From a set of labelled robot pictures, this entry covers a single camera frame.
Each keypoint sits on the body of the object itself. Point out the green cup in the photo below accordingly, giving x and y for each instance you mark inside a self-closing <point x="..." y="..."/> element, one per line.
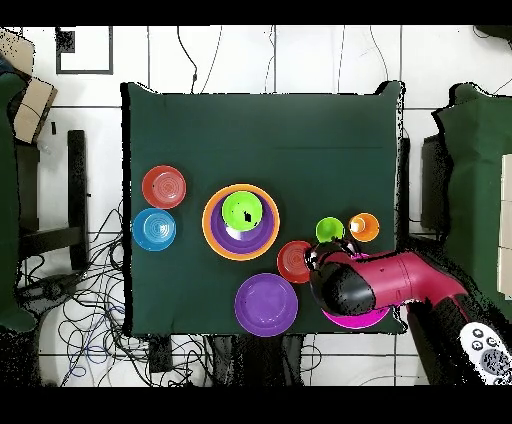
<point x="328" y="228"/>

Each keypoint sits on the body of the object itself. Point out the purple bowl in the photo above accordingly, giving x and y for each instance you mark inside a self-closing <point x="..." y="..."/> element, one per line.
<point x="248" y="242"/>
<point x="266" y="304"/>

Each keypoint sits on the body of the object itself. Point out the large pink bowl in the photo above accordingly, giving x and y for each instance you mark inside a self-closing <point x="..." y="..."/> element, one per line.
<point x="356" y="320"/>

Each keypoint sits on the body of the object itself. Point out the small green bowl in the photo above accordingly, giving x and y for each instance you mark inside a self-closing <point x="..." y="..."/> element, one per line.
<point x="236" y="210"/>

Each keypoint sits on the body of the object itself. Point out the large orange bowl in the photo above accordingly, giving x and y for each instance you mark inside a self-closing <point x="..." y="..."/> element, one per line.
<point x="206" y="228"/>

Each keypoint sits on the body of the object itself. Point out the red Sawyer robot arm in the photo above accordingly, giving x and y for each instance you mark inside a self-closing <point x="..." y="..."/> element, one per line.
<point x="400" y="276"/>

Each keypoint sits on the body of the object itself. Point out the small red bowl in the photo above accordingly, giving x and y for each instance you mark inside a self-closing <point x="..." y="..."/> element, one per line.
<point x="292" y="262"/>
<point x="164" y="186"/>

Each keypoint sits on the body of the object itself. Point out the orange cup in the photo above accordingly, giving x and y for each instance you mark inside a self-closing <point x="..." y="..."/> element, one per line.
<point x="368" y="230"/>

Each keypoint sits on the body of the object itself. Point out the black case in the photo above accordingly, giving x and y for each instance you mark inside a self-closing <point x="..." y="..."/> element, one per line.
<point x="432" y="184"/>

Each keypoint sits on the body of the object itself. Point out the dark green tablecloth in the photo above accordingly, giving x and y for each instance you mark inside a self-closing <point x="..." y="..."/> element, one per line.
<point x="8" y="200"/>
<point x="472" y="180"/>
<point x="224" y="132"/>

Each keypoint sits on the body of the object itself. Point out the small blue bowl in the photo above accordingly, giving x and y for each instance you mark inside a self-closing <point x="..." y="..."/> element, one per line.
<point x="154" y="229"/>

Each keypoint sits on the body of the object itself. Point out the black power adapter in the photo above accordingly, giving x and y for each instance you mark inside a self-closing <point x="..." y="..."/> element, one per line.
<point x="160" y="356"/>

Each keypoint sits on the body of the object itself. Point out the white box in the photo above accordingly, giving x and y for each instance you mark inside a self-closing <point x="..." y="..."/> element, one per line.
<point x="506" y="224"/>

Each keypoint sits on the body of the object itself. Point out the black stand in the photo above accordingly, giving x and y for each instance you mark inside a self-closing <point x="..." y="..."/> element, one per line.
<point x="76" y="180"/>

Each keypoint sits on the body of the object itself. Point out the grey floor stand base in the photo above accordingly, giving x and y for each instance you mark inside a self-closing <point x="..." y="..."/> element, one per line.
<point x="52" y="288"/>

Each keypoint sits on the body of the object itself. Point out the cardboard box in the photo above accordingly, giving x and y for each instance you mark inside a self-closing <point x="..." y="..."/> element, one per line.
<point x="18" y="50"/>
<point x="34" y="108"/>

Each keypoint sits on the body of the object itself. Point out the black floor frame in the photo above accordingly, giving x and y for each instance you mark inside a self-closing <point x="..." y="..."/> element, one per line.
<point x="65" y="42"/>

